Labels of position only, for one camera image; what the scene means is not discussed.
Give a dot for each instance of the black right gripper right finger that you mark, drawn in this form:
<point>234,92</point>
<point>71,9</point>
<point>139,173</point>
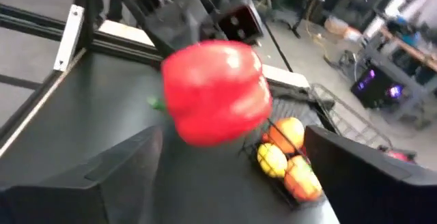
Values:
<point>368,183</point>

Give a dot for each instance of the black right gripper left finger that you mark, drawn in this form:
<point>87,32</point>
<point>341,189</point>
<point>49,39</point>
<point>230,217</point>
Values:
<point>85,183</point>

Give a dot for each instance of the red bell pepper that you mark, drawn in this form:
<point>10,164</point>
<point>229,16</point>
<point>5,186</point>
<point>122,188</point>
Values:
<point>215,91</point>

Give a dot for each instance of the round orange fruit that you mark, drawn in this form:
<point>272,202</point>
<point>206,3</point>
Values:
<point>286,133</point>

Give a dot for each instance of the yellow lemon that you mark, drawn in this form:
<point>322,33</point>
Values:
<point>272,160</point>

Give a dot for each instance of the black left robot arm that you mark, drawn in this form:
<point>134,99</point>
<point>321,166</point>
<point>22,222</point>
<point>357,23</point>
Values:
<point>136,10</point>

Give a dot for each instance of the red black battery box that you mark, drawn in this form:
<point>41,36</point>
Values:
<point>397,155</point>

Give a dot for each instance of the black table mat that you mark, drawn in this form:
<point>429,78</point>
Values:
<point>85,114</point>

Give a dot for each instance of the black computer purple lights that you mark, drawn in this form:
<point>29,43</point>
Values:
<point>372,87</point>

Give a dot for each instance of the wooden top workbench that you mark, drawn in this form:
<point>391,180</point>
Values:
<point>414,51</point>

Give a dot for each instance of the beige bag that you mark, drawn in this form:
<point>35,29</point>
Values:
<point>336,26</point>

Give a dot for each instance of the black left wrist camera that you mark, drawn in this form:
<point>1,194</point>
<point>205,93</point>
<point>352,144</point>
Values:
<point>239,24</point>

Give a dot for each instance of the white corner bracket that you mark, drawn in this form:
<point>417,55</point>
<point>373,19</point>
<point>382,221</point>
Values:
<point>70,36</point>

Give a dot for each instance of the black aluminium table frame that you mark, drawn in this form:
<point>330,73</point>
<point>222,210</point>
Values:
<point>34,22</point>

